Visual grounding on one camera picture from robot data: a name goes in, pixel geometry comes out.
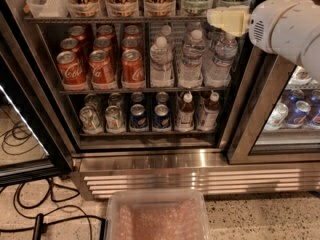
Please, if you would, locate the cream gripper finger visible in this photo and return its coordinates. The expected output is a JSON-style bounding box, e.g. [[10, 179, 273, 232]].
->
[[207, 6, 251, 37]]

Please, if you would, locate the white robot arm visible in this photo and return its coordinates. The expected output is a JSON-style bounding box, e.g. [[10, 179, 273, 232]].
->
[[207, 0, 320, 80]]

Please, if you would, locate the back right Coca-Cola can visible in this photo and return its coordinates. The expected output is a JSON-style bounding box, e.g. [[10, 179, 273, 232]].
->
[[124, 25, 143, 39]]

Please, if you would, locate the coca-cola can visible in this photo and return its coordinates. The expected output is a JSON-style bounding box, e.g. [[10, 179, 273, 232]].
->
[[121, 49, 145, 83], [93, 37, 113, 52], [124, 25, 143, 39], [68, 25, 87, 42], [57, 51, 86, 85], [121, 37, 141, 51], [97, 25, 116, 39], [60, 37, 82, 56], [89, 50, 115, 84]]

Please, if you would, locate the middle right Coca-Cola can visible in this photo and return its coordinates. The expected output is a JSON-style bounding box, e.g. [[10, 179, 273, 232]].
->
[[121, 37, 141, 51]]

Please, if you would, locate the white can behind right door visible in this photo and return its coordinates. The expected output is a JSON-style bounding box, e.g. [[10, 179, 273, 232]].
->
[[264, 103, 288, 131]]

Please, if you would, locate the back right blue can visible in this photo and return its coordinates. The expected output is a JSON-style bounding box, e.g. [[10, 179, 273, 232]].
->
[[156, 92, 169, 105]]

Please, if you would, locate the right glass fridge door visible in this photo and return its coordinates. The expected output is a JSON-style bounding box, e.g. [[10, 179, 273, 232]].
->
[[227, 0, 320, 165]]

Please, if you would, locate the blue can behind right door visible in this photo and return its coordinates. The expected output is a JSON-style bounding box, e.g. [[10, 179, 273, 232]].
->
[[285, 101, 311, 128]]

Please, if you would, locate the front right Coca-Cola can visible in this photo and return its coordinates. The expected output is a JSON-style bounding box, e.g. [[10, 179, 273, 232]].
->
[[121, 49, 145, 83]]

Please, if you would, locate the stainless steel fridge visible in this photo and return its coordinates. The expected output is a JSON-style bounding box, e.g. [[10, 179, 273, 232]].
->
[[1, 0, 320, 199]]

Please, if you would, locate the front right blue Pepsi can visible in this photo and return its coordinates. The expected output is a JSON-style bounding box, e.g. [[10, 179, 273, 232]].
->
[[153, 104, 171, 131]]

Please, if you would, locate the blue pepsi can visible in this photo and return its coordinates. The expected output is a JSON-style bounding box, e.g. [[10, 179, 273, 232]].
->
[[153, 104, 171, 131], [129, 104, 148, 132]]

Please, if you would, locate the back left blue can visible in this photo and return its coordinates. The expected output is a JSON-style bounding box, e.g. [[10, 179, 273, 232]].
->
[[130, 92, 145, 105]]

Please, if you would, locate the back centre Coca-Cola can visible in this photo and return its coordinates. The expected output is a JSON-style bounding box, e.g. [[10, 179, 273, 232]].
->
[[97, 25, 116, 39]]

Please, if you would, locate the middle centre Coca-Cola can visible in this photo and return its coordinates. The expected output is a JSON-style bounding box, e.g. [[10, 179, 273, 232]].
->
[[93, 37, 113, 52]]

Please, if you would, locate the front left blue Pepsi can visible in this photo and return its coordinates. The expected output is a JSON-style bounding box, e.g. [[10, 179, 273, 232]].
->
[[129, 104, 148, 132]]

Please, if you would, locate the front middle Coca-Cola can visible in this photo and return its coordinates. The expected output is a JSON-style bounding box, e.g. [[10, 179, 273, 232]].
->
[[89, 50, 115, 84]]

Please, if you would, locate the white-green can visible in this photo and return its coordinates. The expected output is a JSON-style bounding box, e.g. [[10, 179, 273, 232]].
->
[[79, 106, 103, 134], [84, 94, 101, 113], [105, 105, 125, 133], [108, 93, 124, 109]]

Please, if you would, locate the back left Coca-Cola can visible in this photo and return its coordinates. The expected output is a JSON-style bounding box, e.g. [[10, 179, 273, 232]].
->
[[68, 25, 87, 42]]

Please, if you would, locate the back left white-green can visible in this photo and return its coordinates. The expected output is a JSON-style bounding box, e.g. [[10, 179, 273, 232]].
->
[[84, 94, 101, 113]]

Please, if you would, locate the middle left Coca-Cola can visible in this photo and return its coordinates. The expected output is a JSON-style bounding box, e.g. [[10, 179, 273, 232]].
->
[[60, 37, 82, 56]]

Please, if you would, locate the front left Coca-Cola can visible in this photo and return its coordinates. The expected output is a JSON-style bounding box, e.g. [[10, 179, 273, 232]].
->
[[57, 51, 86, 85]]

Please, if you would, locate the front left white-green can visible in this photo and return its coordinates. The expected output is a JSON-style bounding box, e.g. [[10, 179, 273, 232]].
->
[[79, 106, 103, 134]]

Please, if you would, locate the open glass fridge door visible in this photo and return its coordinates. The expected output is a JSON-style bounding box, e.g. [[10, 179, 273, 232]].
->
[[0, 15, 71, 187]]

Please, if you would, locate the front right water bottle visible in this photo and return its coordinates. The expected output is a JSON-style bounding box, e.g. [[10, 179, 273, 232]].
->
[[203, 33, 238, 87]]

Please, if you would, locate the water bottle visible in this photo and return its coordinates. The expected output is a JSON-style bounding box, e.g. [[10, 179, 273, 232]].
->
[[150, 36, 174, 87], [203, 33, 238, 87], [179, 30, 206, 88]]

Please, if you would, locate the front middle water bottle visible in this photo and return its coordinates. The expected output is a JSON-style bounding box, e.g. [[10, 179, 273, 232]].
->
[[179, 30, 206, 88]]

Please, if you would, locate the front left water bottle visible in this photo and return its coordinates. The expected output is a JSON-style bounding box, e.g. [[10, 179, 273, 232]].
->
[[150, 36, 174, 87]]

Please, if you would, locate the right brown tea bottle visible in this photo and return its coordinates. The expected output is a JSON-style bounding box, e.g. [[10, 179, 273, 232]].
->
[[197, 91, 220, 131]]

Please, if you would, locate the brown tea bottle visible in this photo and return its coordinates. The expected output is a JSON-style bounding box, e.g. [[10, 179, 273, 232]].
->
[[175, 92, 195, 132], [197, 91, 220, 131]]

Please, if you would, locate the left brown tea bottle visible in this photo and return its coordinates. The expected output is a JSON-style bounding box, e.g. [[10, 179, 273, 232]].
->
[[175, 92, 195, 132]]

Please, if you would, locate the empty clear plastic tray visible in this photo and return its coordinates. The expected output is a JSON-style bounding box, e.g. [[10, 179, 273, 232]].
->
[[27, 0, 68, 18]]

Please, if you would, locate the clear plastic bin bubble wrap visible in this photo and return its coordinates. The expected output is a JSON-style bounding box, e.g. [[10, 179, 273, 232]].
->
[[104, 189, 210, 240]]

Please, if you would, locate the black floor cable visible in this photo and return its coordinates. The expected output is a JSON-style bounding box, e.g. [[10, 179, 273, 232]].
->
[[0, 118, 106, 240]]

